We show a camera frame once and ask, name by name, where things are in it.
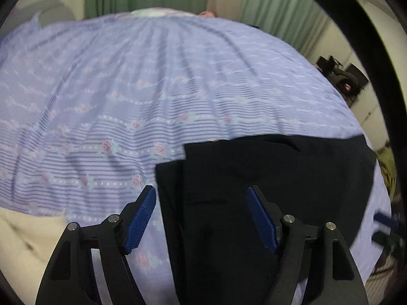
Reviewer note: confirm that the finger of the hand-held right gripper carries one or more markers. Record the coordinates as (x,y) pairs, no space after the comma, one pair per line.
(386,219)
(386,243)

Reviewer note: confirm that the pink plush toy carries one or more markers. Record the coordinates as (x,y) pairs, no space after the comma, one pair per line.
(207,13)

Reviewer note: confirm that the olive cloth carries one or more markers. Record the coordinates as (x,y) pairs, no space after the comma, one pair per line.
(388,168)

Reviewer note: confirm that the grey padded headboard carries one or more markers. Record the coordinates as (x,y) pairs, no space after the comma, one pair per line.
(54,12)

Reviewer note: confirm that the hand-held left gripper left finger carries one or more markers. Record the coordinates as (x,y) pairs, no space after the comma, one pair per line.
(140,220)

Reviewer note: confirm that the black chair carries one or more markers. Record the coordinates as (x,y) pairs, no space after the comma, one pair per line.
(343,76)

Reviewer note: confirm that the white printed pillow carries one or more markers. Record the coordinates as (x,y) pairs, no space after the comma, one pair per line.
(148,12)

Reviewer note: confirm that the purple floral bed sheet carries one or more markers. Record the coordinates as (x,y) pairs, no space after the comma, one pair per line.
(159,85)

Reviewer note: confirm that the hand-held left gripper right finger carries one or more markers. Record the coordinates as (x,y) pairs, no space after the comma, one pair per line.
(261,219)

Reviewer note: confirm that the black pants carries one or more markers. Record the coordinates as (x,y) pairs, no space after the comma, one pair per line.
(222,171)

